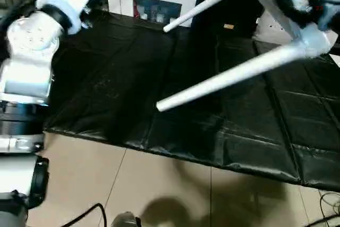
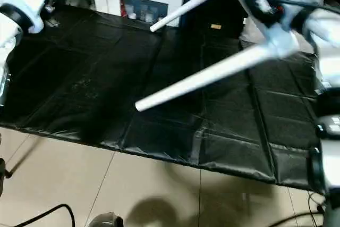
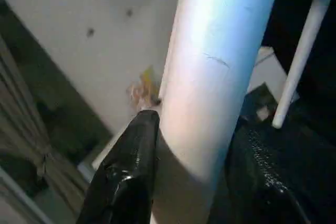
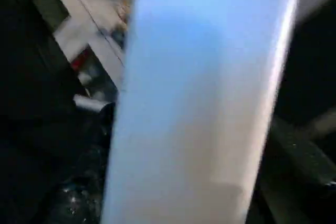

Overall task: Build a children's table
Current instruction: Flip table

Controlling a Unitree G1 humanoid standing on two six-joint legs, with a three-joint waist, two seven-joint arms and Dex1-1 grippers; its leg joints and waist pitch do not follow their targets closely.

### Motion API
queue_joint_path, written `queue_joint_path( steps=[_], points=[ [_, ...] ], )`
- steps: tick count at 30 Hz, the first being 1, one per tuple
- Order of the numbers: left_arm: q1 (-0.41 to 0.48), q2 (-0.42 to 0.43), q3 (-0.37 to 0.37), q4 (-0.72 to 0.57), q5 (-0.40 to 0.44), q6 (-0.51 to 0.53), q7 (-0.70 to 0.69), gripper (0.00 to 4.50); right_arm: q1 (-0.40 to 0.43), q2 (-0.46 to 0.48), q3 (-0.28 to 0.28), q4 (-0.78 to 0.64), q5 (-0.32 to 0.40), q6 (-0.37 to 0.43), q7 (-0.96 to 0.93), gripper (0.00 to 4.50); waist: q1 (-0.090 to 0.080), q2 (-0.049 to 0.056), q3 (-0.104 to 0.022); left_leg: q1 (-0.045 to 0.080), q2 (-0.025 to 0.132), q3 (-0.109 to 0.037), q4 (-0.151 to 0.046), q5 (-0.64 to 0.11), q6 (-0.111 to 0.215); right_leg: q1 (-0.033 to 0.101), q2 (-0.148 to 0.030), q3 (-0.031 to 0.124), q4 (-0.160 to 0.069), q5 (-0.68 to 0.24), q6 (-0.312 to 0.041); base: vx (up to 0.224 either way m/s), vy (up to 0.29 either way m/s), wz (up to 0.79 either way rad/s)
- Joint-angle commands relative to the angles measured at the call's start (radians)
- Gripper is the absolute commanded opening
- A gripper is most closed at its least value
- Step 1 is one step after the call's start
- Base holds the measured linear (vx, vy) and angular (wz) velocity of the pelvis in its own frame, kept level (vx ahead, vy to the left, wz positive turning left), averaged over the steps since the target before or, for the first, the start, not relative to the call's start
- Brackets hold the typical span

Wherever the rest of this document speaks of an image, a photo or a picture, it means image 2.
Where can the white plastic table leg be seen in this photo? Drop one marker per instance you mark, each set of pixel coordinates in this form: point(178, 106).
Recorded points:
point(191, 3)
point(202, 78)

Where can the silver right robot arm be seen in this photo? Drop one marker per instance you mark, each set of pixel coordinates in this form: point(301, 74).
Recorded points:
point(330, 65)

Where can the grey cushion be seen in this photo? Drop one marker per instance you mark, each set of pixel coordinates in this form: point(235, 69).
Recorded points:
point(249, 35)

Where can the black speaker box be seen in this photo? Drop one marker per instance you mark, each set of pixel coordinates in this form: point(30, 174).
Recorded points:
point(212, 11)

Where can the black work mat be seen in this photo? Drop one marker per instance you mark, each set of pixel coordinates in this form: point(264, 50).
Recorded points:
point(106, 78)

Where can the black table support leg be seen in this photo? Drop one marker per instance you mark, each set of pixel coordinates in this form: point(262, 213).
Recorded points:
point(20, 160)

